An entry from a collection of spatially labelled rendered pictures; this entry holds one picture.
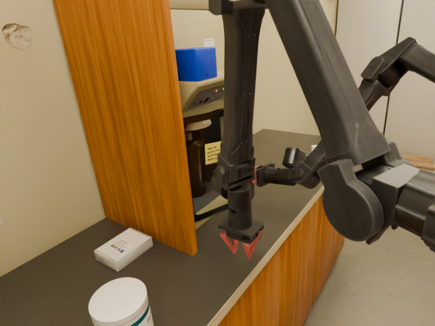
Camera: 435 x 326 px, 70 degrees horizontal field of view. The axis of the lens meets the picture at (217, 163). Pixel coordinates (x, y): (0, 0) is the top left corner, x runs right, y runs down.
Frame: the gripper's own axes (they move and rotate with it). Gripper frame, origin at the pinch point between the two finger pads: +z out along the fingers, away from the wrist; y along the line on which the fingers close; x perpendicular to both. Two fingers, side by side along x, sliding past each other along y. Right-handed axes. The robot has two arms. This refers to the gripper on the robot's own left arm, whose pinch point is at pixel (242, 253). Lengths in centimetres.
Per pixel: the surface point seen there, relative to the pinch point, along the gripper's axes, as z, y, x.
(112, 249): 11.7, 47.3, 8.8
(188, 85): -40.6, 25.0, -13.9
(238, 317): 32.6, 6.5, -5.9
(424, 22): -52, -8, -325
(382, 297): 109, -25, -123
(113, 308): 0.9, 15.1, 29.6
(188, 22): -58, 33, -26
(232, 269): 15.8, 9.3, -8.2
